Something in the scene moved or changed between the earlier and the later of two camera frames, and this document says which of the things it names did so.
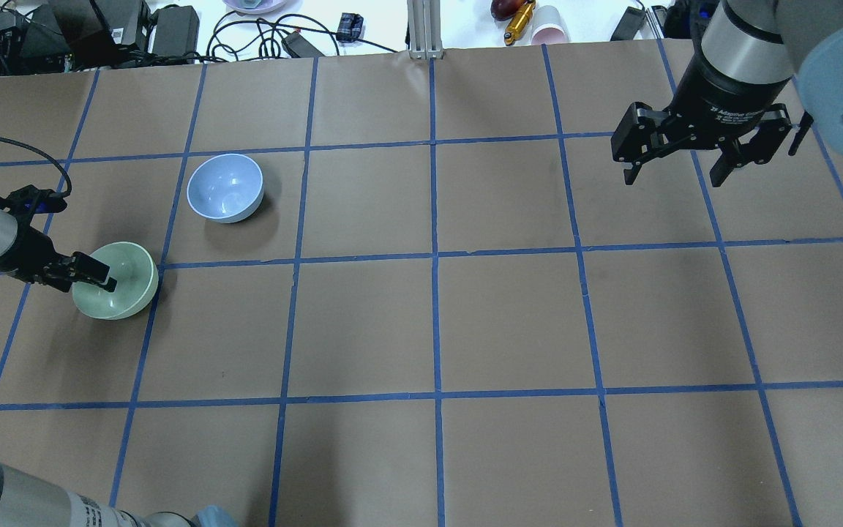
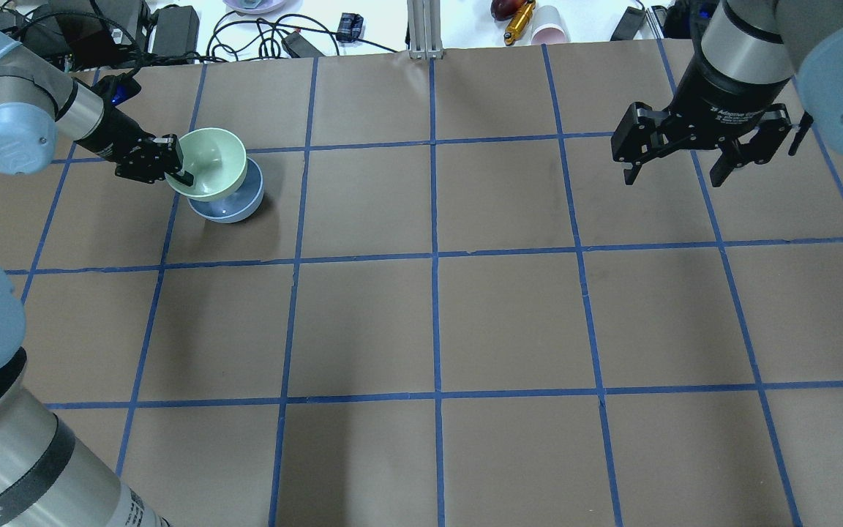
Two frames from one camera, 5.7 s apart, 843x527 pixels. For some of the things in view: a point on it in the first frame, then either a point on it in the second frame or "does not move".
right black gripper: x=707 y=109 does not move
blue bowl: x=225 y=188 does not move
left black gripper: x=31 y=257 → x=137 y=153
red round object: x=505 y=9 does not move
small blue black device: x=350 y=27 does not move
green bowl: x=136 y=273 → x=216 y=159
